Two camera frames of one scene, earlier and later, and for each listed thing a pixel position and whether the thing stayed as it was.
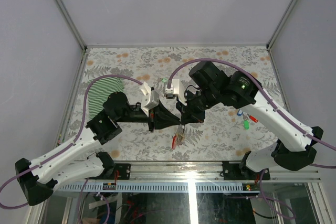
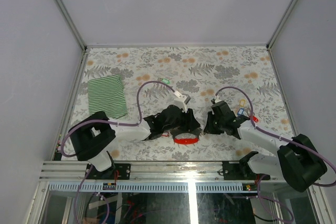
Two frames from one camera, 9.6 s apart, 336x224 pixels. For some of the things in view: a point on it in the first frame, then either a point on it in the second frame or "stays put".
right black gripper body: [196, 103] -> [222, 123]
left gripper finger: [159, 124] -> [174, 131]
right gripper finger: [186, 119] -> [213, 125]
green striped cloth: [100, 90] stays put
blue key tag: [240, 113] stays put
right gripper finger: [182, 109] -> [228, 130]
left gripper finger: [163, 118] -> [192, 125]
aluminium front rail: [187, 177] stays put
